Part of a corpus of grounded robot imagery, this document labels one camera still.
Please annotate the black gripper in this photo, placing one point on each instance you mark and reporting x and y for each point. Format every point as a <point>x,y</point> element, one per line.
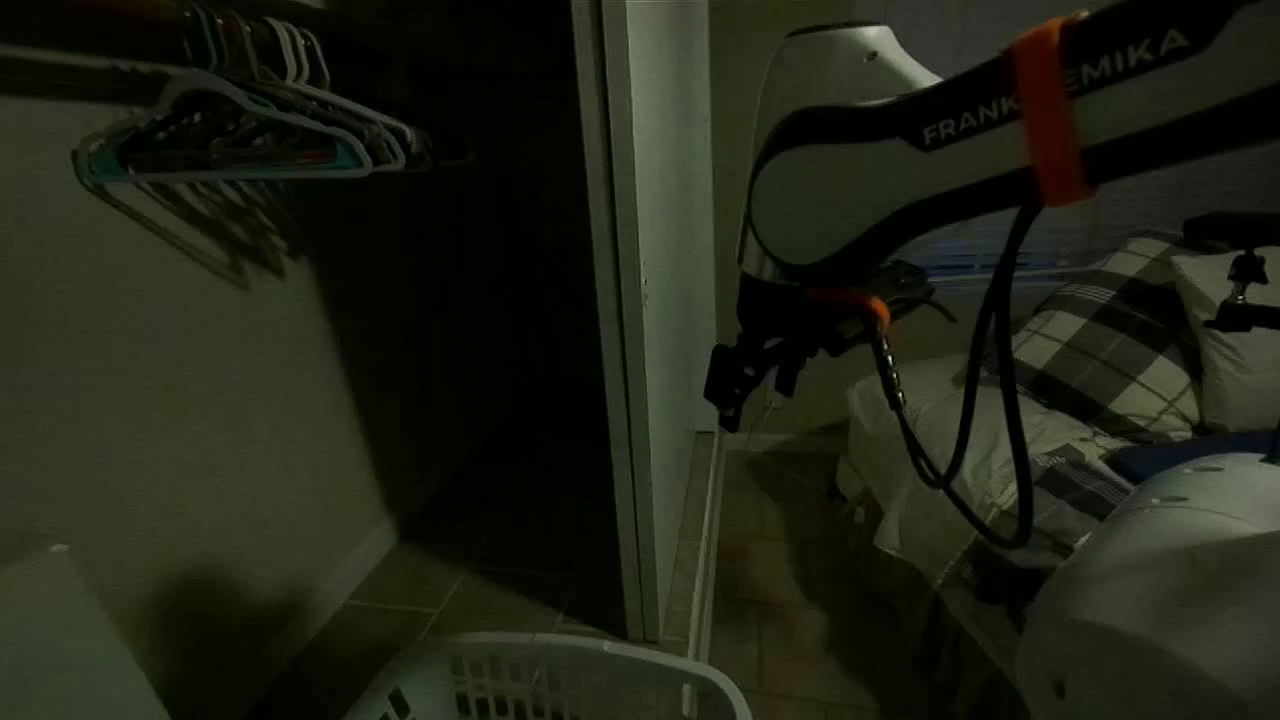
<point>790,316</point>

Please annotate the plaid blanket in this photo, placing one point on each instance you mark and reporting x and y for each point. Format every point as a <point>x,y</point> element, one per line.
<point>1083,480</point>

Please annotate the white plastic laundry basket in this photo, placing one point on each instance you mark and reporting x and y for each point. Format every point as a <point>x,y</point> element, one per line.
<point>574,674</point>

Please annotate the plaid black white pillow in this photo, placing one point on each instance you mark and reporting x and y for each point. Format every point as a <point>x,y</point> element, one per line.
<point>1115,343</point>

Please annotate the white window blinds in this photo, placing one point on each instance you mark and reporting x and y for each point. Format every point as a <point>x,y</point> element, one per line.
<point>1161,215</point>

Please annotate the white clothes hanger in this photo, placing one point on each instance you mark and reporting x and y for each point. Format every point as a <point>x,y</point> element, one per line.
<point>363,124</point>

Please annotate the plain white pillow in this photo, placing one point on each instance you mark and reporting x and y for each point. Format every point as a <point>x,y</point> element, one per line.
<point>1241,381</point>

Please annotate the teal clothes hanger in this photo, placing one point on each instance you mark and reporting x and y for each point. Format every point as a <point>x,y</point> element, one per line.
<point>227,163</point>

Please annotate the closet hanging rod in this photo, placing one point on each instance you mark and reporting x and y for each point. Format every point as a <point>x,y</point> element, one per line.
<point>65,71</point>

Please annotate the white door frame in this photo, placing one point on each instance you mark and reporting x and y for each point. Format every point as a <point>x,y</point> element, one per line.
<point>666,267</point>

